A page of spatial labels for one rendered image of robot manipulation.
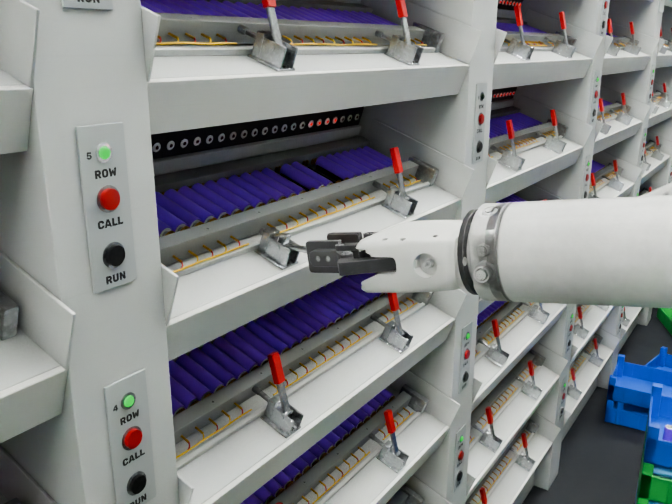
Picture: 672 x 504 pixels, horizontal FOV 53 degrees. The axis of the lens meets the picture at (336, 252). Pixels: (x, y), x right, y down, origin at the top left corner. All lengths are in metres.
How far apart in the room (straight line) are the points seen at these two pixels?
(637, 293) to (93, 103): 0.41
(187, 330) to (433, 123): 0.59
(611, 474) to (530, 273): 1.68
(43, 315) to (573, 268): 0.39
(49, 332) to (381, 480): 0.65
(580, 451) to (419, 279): 1.73
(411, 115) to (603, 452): 1.46
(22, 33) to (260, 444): 0.49
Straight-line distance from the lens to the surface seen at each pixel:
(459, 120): 1.06
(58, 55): 0.50
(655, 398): 1.65
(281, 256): 0.71
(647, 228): 0.53
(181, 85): 0.57
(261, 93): 0.65
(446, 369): 1.18
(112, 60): 0.53
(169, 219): 0.71
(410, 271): 0.58
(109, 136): 0.52
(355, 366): 0.93
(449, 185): 1.08
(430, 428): 1.20
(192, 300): 0.63
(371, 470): 1.08
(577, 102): 1.73
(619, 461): 2.27
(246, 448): 0.77
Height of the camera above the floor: 1.17
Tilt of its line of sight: 17 degrees down
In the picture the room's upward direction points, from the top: straight up
